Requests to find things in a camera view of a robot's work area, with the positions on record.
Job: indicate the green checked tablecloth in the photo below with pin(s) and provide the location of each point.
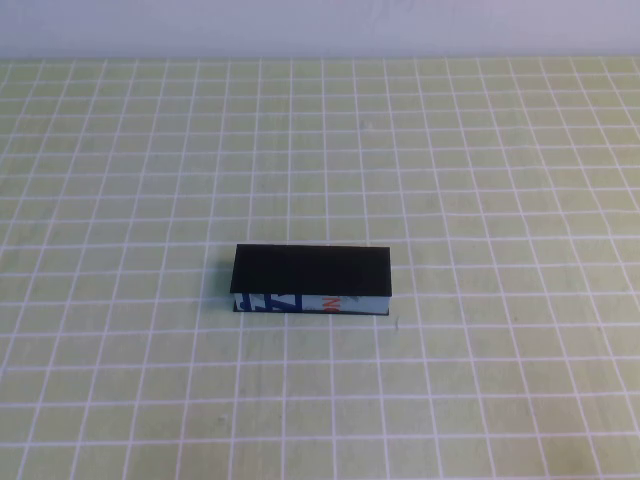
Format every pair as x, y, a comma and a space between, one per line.
150, 400

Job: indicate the black glasses case printed side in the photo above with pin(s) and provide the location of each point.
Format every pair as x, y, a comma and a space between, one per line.
310, 270

